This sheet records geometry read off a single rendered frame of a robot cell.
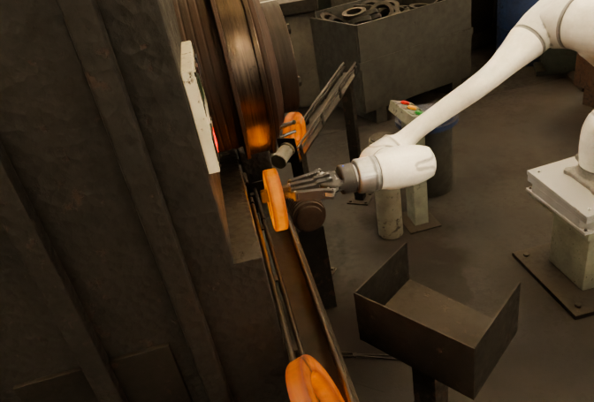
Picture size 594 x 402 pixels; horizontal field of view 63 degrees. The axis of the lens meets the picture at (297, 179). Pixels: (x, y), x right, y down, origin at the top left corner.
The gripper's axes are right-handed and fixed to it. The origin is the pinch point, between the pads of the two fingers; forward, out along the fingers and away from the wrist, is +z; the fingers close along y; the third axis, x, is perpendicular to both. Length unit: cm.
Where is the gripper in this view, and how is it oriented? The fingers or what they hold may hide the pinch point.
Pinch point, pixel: (275, 193)
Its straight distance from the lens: 118.6
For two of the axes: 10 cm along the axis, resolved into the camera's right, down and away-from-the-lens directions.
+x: -1.2, -8.8, -4.7
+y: -2.1, -4.4, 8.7
